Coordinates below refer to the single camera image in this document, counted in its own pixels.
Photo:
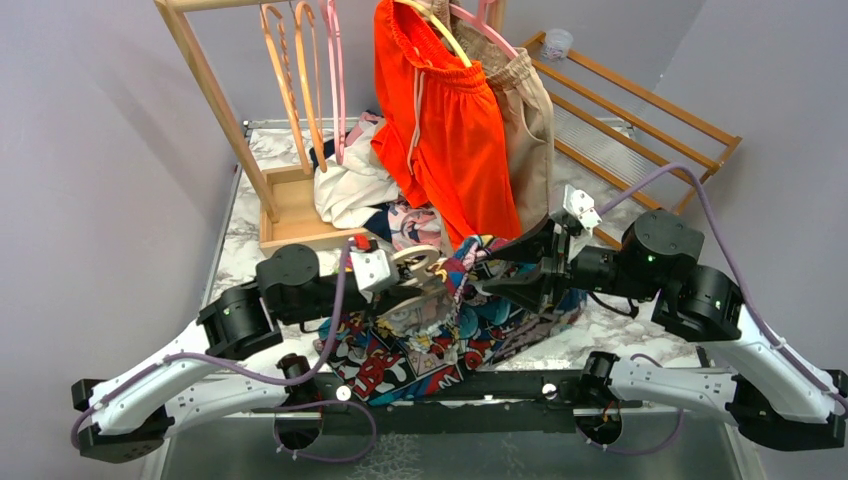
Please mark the beige shorts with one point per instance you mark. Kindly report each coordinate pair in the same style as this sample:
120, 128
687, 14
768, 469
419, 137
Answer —
525, 106

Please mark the orange hanger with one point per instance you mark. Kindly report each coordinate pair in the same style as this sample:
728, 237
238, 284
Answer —
298, 82

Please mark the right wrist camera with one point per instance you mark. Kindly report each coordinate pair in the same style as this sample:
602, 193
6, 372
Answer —
575, 210

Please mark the orange shorts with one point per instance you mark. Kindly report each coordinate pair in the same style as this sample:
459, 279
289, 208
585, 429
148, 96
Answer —
443, 140

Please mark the pink hanger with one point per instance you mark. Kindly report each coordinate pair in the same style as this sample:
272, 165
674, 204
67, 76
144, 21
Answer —
336, 69
488, 20

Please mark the wooden clothes rack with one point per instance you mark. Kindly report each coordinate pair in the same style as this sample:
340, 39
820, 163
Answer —
284, 214

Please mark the cream hanger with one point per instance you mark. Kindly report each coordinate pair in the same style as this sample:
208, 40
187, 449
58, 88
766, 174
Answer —
418, 256

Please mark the pink white navy garment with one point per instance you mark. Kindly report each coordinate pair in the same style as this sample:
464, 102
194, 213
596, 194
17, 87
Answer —
356, 191

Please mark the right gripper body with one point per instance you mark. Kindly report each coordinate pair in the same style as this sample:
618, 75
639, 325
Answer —
590, 268

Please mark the clear plastic cup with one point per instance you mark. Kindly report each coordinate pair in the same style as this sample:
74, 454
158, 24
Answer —
556, 44

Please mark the pink hanger right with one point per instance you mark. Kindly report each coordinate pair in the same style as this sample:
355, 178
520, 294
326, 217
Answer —
488, 20

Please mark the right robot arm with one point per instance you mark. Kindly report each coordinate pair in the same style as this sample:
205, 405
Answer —
774, 398

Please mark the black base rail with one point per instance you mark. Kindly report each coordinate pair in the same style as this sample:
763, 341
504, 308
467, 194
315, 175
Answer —
487, 402

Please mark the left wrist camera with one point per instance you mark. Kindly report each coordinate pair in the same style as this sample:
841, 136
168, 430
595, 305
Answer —
373, 268

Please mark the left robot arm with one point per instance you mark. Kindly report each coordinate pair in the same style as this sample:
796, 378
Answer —
200, 375

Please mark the wooden slatted shelf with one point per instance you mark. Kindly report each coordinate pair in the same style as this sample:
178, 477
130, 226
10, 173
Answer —
610, 132

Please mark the comic print shorts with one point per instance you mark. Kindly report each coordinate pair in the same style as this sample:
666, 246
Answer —
440, 340

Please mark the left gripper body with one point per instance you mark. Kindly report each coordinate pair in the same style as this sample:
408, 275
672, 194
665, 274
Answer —
378, 304

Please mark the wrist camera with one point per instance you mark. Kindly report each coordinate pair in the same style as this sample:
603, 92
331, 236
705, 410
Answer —
575, 210
373, 268

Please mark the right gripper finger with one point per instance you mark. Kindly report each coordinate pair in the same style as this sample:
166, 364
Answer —
534, 290
532, 247

